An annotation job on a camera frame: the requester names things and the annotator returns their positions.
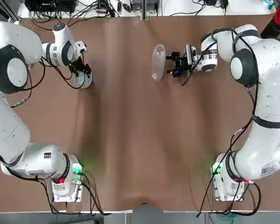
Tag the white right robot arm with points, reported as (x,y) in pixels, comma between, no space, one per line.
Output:
(266,105)

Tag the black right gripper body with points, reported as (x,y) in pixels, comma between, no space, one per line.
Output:
(182,65)

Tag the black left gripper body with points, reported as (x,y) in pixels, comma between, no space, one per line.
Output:
(77,63)

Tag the blue and white packet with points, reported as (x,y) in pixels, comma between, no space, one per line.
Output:
(270,5)

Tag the black electronics box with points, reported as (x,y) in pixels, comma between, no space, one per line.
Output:
(49,4)

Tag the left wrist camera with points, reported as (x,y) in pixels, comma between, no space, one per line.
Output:
(81,47)

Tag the aluminium frame post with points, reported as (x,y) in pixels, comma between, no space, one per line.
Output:
(148,214)

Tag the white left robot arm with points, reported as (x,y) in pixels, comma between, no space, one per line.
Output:
(9,130)

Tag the tall transparent plastic bottle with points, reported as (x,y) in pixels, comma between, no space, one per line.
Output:
(158,63)

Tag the blue bottle cap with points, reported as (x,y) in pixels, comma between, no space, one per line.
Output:
(180,73)

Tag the bowl of ice cubes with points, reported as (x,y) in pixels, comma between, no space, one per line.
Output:
(83,81)

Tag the black power adapter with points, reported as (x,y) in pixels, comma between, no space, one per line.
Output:
(224,3)
(210,2)

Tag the aluminium camera post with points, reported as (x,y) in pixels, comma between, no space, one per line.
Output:
(144,9)

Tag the black cylindrical object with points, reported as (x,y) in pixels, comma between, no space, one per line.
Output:
(270,29)

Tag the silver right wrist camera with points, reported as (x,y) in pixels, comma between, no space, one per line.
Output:
(191,54)

